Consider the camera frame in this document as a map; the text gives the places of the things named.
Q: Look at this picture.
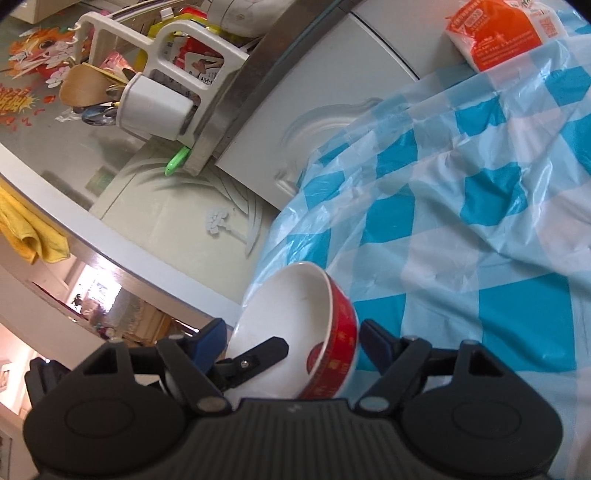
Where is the steel-edged kitchen countertop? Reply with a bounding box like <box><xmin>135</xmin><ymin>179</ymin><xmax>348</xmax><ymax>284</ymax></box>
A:
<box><xmin>185</xmin><ymin>0</ymin><xmax>352</xmax><ymax>176</ymax></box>

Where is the green plastic clip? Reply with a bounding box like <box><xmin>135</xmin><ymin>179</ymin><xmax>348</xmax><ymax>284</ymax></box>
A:
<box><xmin>165</xmin><ymin>145</ymin><xmax>191</xmax><ymax>177</ymax></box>

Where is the red white seasoning packet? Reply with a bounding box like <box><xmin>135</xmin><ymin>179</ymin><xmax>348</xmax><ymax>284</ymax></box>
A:
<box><xmin>178</xmin><ymin>37</ymin><xmax>225</xmax><ymax>88</ymax></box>

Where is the orange and white packet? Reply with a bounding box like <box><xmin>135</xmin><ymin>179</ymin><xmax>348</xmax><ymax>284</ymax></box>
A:
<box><xmin>445</xmin><ymin>0</ymin><xmax>561</xmax><ymax>73</ymax></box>

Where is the wooden spoon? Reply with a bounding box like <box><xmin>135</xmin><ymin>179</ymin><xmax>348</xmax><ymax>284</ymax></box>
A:
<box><xmin>59</xmin><ymin>64</ymin><xmax>125</xmax><ymax>109</ymax></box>

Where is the white cabinet door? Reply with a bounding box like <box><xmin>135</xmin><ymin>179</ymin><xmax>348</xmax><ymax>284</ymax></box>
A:
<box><xmin>351</xmin><ymin>0</ymin><xmax>465</xmax><ymax>79</ymax></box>
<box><xmin>215</xmin><ymin>14</ymin><xmax>421</xmax><ymax>213</ymax></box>

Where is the white utensil holder cup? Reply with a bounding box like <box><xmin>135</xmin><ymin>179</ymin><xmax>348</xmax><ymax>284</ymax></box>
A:
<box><xmin>115</xmin><ymin>74</ymin><xmax>195</xmax><ymax>141</ymax></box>

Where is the yellow packet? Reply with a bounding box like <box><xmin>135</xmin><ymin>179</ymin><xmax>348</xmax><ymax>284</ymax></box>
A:
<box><xmin>139</xmin><ymin>7</ymin><xmax>218</xmax><ymax>70</ymax></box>

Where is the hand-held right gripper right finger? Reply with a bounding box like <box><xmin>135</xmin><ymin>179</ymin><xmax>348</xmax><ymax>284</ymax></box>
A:
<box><xmin>353</xmin><ymin>319</ymin><xmax>509</xmax><ymax>415</ymax></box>

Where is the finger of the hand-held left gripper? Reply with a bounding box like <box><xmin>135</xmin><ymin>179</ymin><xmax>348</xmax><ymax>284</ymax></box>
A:
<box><xmin>212</xmin><ymin>336</ymin><xmax>291</xmax><ymax>391</ymax></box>

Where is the yellow towel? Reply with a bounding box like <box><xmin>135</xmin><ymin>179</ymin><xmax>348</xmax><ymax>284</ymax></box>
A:
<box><xmin>0</xmin><ymin>182</ymin><xmax>70</xmax><ymax>265</ymax></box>

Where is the white plastic counter rack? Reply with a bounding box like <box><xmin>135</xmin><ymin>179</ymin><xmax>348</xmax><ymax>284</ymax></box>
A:
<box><xmin>69</xmin><ymin>11</ymin><xmax>250</xmax><ymax>148</ymax></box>

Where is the red festive window sticker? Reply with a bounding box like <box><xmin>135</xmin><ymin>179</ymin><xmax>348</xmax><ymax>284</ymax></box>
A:
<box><xmin>0</xmin><ymin>28</ymin><xmax>84</xmax><ymax>130</ymax></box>

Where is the blue checkered plastic tablecloth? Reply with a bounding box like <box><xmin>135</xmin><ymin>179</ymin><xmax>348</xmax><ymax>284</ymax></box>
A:
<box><xmin>241</xmin><ymin>34</ymin><xmax>591</xmax><ymax>462</ymax></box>

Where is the red bowl with white inside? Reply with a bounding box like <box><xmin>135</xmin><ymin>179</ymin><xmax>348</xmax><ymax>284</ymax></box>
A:
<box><xmin>226</xmin><ymin>261</ymin><xmax>360</xmax><ymax>401</ymax></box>

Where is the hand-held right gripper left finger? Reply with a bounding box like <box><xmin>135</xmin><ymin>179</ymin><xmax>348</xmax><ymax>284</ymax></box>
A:
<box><xmin>81</xmin><ymin>318</ymin><xmax>232</xmax><ymax>414</ymax></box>

